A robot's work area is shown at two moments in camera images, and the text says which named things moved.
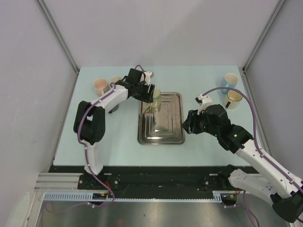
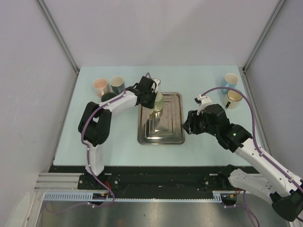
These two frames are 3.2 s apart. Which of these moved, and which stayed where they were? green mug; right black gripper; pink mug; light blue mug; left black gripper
Moved: left black gripper; green mug
Stayed: pink mug; light blue mug; right black gripper
